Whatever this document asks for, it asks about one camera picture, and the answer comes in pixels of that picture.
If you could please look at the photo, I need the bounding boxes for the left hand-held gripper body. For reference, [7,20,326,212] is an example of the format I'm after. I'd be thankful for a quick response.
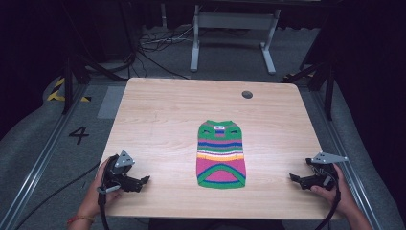
[102,149,139,194]

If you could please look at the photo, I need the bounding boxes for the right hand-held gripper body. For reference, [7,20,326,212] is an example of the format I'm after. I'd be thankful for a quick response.
[304,150,350,192]

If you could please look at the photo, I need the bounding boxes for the striped knitted pet sweater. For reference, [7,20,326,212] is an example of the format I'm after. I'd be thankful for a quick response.
[195,119,248,190]

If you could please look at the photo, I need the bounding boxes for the person's right hand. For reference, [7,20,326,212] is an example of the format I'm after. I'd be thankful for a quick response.
[310,163,358,219]

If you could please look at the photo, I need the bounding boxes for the person's left hand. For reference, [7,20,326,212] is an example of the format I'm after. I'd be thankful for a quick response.
[77,157,124,219]

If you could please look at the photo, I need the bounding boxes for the black metal stand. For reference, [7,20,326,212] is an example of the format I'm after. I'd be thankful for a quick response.
[61,52,130,116]
[281,58,337,123]

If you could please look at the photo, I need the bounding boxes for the yellow black hazard tape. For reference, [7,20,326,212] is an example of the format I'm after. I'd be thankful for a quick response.
[46,77,93,104]

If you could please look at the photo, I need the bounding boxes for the aluminium floor rail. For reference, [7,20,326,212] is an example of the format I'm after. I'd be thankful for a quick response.
[310,89,384,230]
[0,83,89,230]

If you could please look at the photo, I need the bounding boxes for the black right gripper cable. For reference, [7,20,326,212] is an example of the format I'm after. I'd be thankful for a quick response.
[315,178,342,230]

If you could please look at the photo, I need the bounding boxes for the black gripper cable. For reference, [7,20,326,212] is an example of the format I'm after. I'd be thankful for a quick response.
[97,183,112,230]
[315,178,342,230]

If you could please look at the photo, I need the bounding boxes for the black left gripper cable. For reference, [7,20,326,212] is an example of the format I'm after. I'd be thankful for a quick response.
[97,183,112,230]

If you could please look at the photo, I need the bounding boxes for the red string bracelet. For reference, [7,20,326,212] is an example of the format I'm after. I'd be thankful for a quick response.
[66,215,96,225]

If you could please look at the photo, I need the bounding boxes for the black floor cable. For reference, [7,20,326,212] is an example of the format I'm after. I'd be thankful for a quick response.
[13,161,102,230]

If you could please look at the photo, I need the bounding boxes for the tangle of floor cables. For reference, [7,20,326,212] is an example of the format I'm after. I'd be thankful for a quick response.
[136,24,196,81]

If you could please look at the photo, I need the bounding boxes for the grey metal desk frame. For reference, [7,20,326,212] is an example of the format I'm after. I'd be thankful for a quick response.
[189,4,282,76]

